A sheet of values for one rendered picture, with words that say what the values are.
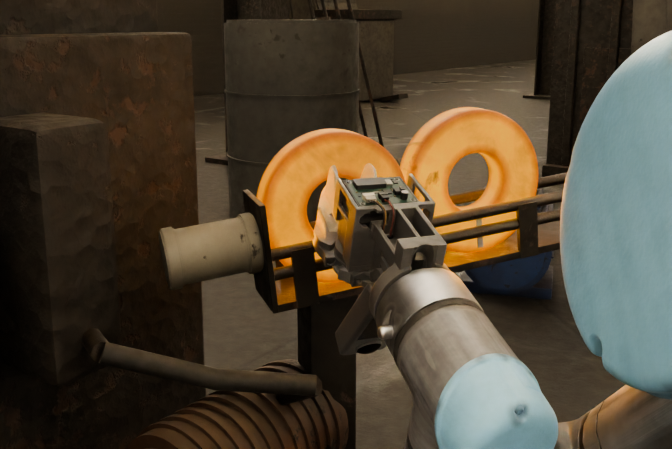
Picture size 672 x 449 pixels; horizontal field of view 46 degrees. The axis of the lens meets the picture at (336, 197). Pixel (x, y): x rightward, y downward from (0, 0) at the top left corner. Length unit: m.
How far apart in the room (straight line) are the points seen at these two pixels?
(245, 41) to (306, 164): 2.51
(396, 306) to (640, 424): 0.18
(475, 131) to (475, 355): 0.35
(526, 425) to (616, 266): 0.25
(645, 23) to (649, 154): 2.80
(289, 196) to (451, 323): 0.27
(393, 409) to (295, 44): 1.72
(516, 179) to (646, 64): 0.59
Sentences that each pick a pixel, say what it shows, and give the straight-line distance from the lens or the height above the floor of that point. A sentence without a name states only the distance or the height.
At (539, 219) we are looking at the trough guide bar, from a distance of 0.86.
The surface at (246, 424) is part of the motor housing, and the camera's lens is 0.76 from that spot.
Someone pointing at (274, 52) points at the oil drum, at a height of 0.75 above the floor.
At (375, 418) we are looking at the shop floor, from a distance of 1.85.
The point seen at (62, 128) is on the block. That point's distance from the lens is 0.72.
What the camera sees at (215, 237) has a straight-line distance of 0.74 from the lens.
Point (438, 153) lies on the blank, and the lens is 0.80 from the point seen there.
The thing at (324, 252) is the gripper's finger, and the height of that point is 0.69.
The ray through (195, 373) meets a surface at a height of 0.57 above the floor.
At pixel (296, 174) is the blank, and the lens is 0.75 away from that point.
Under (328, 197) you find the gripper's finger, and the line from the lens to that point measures 0.74.
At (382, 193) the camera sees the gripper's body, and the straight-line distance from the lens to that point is 0.65.
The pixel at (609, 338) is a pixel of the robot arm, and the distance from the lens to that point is 0.27.
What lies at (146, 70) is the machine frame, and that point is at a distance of 0.91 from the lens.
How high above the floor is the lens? 0.89
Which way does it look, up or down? 13 degrees down
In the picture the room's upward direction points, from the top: straight up
